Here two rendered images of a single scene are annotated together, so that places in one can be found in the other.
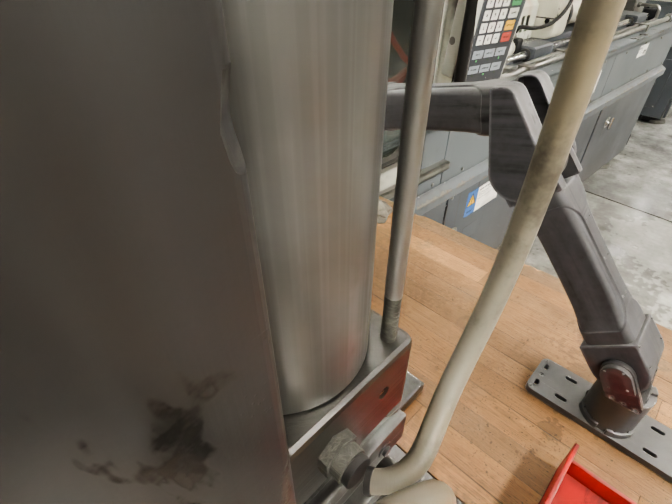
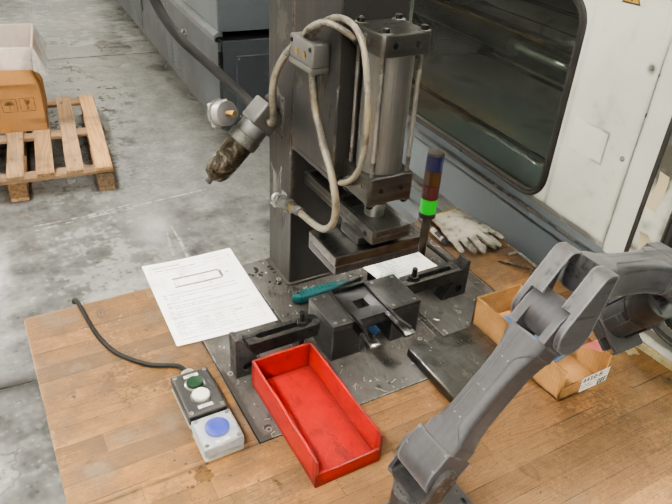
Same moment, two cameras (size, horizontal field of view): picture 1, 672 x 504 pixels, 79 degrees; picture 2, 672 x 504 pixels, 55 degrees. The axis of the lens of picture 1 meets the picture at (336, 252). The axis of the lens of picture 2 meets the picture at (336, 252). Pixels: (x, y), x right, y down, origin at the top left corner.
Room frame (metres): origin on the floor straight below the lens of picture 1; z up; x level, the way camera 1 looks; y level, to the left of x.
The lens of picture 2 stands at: (0.32, -0.98, 1.75)
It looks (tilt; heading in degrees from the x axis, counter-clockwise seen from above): 33 degrees down; 105
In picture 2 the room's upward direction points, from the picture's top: 4 degrees clockwise
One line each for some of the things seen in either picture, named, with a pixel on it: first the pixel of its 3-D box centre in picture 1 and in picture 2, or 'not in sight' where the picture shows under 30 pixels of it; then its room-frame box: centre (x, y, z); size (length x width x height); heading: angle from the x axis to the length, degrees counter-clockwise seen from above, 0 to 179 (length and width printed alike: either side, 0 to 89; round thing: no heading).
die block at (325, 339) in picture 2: not in sight; (363, 317); (0.13, 0.02, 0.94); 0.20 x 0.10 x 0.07; 46
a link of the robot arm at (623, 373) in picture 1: (630, 368); (420, 469); (0.30, -0.36, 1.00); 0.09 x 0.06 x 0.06; 137
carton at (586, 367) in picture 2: not in sight; (538, 338); (0.47, 0.09, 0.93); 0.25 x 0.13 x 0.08; 136
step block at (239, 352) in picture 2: not in sight; (249, 350); (-0.05, -0.15, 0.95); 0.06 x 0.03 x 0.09; 46
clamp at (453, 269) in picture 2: not in sight; (427, 283); (0.23, 0.17, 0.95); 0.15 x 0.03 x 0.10; 46
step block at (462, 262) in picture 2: not in sight; (452, 277); (0.28, 0.22, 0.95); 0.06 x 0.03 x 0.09; 46
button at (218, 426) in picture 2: not in sight; (217, 429); (-0.03, -0.33, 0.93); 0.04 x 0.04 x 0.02
